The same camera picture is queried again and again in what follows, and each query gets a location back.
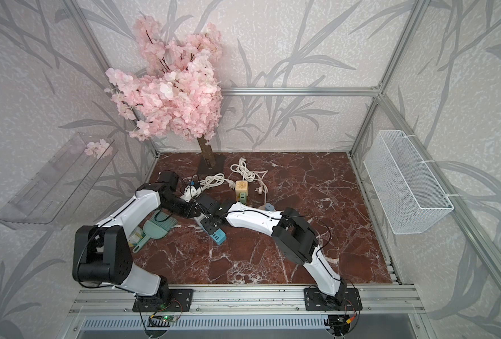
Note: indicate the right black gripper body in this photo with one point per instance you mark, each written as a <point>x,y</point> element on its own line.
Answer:
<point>206,224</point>

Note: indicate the teal power strip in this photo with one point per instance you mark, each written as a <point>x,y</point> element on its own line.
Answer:
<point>218,236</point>

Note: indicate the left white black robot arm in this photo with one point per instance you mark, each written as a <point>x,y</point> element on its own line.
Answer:
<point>102,255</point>

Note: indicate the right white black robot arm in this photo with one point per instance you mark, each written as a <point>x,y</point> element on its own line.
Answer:
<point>294,237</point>

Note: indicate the beige cube charger plug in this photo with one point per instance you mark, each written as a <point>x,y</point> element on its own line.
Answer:
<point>241,186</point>

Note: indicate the round pink power socket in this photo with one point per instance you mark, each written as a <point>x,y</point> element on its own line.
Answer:
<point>264,207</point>

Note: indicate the pink cherry blossom tree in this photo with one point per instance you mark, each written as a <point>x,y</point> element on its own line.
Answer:
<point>179,92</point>

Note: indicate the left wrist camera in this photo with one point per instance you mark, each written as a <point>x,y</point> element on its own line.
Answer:
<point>191,191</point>

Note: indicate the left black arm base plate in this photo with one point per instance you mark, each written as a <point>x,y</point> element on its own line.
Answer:
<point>176,300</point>

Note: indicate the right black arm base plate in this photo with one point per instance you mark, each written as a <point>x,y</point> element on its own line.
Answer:
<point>315,300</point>

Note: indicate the aluminium front rail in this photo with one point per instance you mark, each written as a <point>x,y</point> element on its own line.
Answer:
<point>251,299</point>

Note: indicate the clear acrylic wall shelf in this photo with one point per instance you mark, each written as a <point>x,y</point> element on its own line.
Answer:
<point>50,199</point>

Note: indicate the white wire mesh basket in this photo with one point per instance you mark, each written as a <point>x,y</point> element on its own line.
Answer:
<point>410,195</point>

